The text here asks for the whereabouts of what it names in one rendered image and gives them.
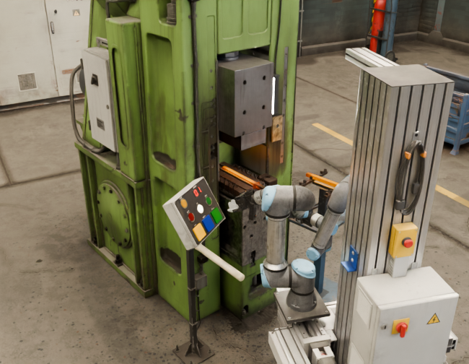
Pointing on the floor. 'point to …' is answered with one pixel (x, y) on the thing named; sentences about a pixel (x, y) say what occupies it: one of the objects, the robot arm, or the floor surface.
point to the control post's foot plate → (184, 352)
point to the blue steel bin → (460, 110)
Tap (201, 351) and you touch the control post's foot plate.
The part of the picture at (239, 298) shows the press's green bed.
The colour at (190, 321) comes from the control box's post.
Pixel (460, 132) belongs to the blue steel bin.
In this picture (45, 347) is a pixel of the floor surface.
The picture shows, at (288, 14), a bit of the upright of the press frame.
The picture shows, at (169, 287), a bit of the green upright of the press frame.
